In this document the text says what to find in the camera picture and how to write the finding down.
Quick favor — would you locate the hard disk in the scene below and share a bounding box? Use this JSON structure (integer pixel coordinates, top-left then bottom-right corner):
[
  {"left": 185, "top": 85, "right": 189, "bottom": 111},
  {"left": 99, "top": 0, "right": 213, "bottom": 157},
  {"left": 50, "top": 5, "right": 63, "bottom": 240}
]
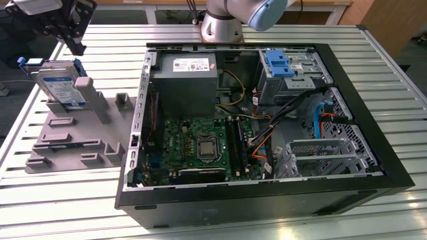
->
[{"left": 16, "top": 56, "right": 90, "bottom": 111}]

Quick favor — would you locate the orange wire with black plug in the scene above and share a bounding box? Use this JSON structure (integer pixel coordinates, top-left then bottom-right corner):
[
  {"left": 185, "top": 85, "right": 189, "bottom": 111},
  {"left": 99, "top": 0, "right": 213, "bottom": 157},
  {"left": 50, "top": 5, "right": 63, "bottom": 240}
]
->
[{"left": 319, "top": 113, "right": 347, "bottom": 138}]

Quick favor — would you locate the blue drive latch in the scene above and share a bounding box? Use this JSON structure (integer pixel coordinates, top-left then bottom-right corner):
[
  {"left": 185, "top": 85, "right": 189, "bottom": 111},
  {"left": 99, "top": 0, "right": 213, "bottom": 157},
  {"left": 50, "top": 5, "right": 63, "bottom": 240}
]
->
[{"left": 266, "top": 49, "right": 297, "bottom": 78}]

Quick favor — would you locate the black waste bin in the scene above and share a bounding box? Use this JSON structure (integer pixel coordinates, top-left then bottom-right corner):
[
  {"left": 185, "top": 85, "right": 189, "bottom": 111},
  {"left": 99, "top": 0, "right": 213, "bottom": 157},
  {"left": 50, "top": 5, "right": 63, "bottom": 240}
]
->
[{"left": 0, "top": 14, "right": 41, "bottom": 60}]

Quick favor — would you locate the orange motherboard wire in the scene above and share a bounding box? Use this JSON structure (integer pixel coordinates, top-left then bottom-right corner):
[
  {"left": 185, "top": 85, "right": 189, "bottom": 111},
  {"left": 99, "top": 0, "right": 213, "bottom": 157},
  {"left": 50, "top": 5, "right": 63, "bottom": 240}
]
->
[{"left": 250, "top": 124, "right": 279, "bottom": 161}]

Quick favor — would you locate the wooden cabinet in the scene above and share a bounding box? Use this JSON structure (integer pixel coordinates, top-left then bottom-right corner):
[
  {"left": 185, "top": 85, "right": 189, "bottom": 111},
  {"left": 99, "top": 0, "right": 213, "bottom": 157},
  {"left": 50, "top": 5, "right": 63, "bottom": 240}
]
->
[{"left": 338, "top": 0, "right": 427, "bottom": 60}]

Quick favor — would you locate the silver CPU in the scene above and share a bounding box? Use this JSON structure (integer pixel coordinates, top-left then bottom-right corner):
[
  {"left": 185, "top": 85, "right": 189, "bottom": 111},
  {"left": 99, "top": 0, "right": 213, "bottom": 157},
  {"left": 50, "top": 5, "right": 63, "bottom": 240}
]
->
[{"left": 198, "top": 141, "right": 218, "bottom": 156}]

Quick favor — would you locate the silver disk bay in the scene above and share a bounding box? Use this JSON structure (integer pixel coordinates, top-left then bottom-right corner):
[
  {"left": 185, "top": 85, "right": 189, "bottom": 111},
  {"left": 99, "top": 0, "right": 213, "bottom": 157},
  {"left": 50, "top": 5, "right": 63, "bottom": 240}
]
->
[{"left": 277, "top": 138, "right": 385, "bottom": 180}]

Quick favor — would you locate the grey power supply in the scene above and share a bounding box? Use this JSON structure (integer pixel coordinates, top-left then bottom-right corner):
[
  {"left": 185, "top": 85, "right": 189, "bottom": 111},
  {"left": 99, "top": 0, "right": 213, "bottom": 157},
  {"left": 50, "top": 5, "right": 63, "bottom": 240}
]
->
[{"left": 151, "top": 52, "right": 221, "bottom": 120}]

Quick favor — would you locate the dark RAM stick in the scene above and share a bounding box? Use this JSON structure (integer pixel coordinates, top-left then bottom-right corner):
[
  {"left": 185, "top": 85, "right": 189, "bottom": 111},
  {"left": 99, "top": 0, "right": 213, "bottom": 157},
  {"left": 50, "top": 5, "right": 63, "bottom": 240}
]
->
[{"left": 49, "top": 142, "right": 83, "bottom": 149}]

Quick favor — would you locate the black PC case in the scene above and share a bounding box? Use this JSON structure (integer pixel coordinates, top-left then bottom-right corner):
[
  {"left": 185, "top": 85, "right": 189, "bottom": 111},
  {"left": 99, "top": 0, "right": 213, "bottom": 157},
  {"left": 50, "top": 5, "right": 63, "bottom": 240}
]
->
[{"left": 114, "top": 42, "right": 417, "bottom": 229}]

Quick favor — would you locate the silver optical drive cage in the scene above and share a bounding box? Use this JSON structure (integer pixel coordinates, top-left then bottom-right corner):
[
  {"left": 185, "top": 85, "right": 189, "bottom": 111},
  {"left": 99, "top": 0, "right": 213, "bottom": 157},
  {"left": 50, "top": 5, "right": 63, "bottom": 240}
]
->
[{"left": 257, "top": 48, "right": 335, "bottom": 107}]

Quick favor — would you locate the white desk with wooden top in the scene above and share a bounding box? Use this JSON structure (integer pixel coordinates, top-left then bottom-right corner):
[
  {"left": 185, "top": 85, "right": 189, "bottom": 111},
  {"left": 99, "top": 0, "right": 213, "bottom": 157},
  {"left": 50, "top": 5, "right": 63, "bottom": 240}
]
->
[{"left": 90, "top": 0, "right": 355, "bottom": 26}]

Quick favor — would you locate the blue wire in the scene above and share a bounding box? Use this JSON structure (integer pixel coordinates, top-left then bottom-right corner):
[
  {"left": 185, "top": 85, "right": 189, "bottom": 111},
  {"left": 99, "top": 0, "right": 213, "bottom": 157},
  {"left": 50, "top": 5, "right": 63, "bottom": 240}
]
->
[{"left": 313, "top": 101, "right": 334, "bottom": 140}]

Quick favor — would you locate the green motherboard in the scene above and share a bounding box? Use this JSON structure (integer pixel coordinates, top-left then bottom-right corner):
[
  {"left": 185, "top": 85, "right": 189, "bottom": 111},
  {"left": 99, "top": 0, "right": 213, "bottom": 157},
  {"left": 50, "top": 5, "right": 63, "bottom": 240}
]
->
[{"left": 162, "top": 117, "right": 265, "bottom": 186}]

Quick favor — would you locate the black graphics card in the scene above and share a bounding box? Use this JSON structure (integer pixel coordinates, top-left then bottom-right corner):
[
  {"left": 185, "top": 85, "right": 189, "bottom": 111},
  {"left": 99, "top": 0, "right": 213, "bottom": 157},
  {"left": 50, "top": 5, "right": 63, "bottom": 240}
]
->
[{"left": 177, "top": 167, "right": 227, "bottom": 185}]

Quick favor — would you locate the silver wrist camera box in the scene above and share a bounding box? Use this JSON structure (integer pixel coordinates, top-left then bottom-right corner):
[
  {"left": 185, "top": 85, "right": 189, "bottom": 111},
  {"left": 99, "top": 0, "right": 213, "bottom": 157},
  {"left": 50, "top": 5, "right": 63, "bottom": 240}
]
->
[{"left": 12, "top": 0, "right": 61, "bottom": 16}]

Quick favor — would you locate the grey parts rack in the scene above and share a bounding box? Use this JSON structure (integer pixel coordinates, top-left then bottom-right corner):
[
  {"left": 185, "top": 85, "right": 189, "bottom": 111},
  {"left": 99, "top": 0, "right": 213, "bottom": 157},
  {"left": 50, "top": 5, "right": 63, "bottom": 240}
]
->
[{"left": 23, "top": 76, "right": 138, "bottom": 174}]

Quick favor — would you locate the yellow wire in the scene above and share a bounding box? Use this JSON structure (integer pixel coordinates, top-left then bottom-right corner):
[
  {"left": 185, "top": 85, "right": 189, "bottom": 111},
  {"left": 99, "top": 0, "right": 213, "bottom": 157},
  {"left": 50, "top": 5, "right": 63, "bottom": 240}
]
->
[{"left": 215, "top": 69, "right": 247, "bottom": 108}]

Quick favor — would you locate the black cable bundle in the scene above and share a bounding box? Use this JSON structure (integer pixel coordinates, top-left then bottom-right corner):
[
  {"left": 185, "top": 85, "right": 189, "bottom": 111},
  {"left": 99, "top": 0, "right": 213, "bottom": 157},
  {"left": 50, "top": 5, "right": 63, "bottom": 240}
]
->
[{"left": 249, "top": 86, "right": 335, "bottom": 147}]

